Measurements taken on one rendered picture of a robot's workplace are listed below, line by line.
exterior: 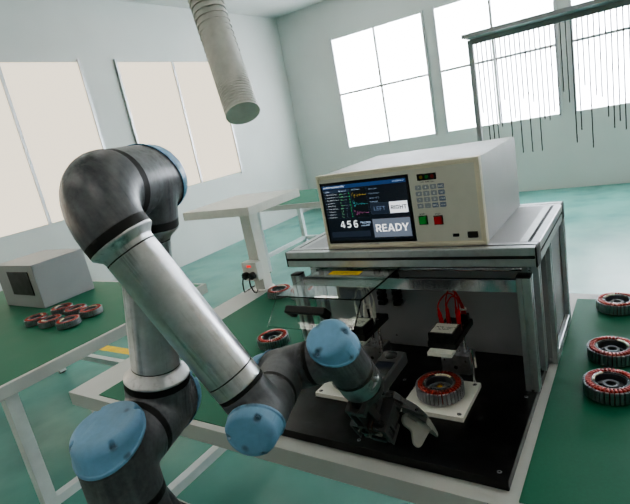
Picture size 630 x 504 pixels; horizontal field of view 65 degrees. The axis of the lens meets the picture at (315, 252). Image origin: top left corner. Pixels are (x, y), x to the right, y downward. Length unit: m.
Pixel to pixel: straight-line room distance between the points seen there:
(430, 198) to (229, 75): 1.39
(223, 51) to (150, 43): 4.61
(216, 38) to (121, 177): 1.80
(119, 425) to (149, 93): 6.09
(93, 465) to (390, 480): 0.57
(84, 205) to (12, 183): 4.98
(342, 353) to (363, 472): 0.42
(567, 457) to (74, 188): 0.98
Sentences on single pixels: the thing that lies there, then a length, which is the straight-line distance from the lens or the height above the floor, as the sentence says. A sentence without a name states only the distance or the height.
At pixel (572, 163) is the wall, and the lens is 7.51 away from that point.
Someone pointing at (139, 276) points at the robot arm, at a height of 1.31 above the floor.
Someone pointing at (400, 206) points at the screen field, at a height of 1.22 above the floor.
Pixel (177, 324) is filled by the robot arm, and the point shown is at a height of 1.23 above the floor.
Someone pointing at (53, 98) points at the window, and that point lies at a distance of 6.05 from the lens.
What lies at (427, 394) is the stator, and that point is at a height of 0.82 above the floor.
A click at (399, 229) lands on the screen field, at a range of 1.26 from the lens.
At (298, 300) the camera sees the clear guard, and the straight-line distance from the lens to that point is 1.19.
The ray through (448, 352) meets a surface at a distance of 1.23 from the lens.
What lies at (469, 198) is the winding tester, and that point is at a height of 1.23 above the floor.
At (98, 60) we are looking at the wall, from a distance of 6.47.
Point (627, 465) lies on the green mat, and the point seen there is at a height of 0.75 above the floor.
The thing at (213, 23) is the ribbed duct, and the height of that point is 1.98.
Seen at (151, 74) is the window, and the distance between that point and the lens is 6.87.
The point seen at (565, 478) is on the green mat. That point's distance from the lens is 1.09.
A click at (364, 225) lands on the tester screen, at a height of 1.18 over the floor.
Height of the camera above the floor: 1.45
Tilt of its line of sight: 14 degrees down
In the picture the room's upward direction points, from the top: 11 degrees counter-clockwise
